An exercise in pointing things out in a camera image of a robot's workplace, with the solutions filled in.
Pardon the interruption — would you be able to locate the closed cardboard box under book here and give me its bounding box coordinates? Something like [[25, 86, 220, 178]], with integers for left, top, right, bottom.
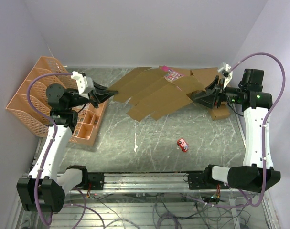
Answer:
[[159, 65, 191, 76]]

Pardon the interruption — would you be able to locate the pink book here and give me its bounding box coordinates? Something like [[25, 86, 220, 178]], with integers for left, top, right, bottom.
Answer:
[[163, 70, 185, 82]]

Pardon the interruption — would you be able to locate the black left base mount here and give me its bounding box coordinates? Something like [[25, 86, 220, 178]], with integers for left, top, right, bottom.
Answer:
[[88, 173, 105, 191]]

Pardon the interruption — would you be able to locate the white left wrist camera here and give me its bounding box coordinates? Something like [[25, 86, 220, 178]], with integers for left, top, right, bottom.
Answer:
[[71, 71, 94, 99]]

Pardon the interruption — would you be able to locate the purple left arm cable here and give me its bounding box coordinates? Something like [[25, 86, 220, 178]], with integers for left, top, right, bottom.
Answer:
[[27, 73, 87, 226]]

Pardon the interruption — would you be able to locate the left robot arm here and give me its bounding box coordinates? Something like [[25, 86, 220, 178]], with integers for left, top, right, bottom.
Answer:
[[16, 83, 118, 213]]

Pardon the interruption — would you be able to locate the red toy ambulance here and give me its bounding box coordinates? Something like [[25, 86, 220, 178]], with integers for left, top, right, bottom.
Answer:
[[177, 138, 189, 152]]

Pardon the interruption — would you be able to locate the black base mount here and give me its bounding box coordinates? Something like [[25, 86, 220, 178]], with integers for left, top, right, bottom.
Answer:
[[88, 173, 105, 191], [187, 171, 219, 190]]

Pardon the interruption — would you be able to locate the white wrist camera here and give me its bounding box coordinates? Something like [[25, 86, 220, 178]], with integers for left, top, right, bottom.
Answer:
[[71, 71, 94, 99], [217, 62, 233, 86]]

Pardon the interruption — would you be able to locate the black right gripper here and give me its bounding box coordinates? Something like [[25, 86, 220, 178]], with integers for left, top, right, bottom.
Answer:
[[193, 76, 245, 109]]

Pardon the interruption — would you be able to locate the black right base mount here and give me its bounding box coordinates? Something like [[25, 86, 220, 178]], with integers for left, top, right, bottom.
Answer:
[[187, 171, 219, 190]]

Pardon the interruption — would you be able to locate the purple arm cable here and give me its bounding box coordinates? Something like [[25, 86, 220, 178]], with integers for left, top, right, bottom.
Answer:
[[27, 73, 87, 226], [227, 52, 286, 208]]

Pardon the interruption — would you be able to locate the orange plastic file organizer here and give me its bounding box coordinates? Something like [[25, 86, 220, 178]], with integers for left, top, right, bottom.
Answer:
[[6, 56, 108, 146]]

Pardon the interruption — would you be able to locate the aluminium mounting rail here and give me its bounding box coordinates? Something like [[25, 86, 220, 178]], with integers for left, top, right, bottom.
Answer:
[[56, 172, 231, 191]]

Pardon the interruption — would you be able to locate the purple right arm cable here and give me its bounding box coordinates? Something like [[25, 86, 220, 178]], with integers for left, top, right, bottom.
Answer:
[[227, 52, 286, 208]]

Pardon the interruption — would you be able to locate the large closed cardboard box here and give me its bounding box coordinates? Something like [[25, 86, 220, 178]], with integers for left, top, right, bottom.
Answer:
[[191, 67, 224, 88]]

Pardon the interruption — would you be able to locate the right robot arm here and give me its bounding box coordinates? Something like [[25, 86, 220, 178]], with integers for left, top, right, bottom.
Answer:
[[191, 69, 281, 193]]

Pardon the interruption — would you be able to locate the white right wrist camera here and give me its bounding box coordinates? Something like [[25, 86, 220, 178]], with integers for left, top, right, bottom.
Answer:
[[217, 62, 233, 86]]

